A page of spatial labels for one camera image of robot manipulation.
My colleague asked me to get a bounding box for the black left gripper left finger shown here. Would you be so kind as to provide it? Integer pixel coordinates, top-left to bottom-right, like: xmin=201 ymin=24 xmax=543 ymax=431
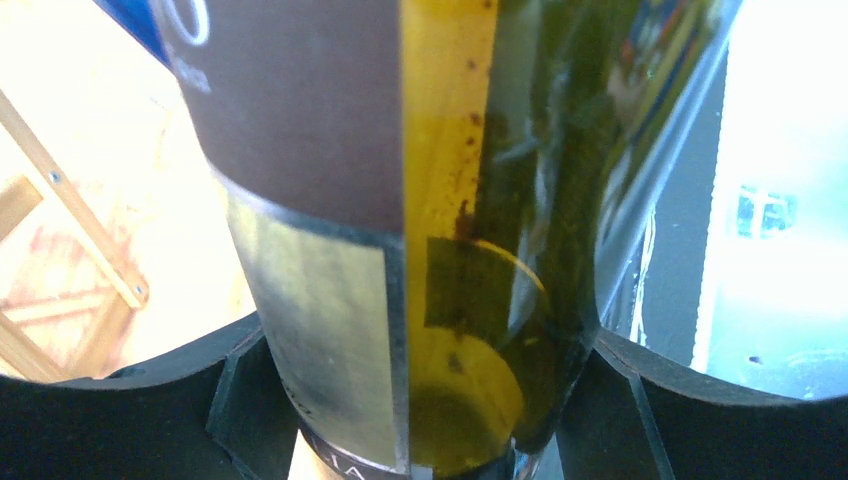
xmin=1 ymin=315 xmax=298 ymax=479

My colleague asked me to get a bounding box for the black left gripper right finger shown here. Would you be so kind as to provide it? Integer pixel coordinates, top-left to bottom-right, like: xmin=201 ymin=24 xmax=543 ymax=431
xmin=557 ymin=329 xmax=847 ymax=479

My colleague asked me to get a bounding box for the dark brown wine bottle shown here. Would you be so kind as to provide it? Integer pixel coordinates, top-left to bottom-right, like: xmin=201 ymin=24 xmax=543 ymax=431
xmin=151 ymin=1 xmax=739 ymax=479

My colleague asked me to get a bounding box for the blue labelled clear bottle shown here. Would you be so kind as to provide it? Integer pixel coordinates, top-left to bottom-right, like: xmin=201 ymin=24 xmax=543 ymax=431
xmin=94 ymin=0 xmax=171 ymax=69

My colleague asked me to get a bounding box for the wooden lattice wine rack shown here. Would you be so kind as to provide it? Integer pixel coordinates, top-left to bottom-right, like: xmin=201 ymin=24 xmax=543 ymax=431
xmin=1 ymin=95 xmax=149 ymax=383

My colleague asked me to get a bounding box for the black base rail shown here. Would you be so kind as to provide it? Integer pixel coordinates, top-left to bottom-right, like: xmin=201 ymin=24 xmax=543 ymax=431
xmin=597 ymin=46 xmax=727 ymax=367

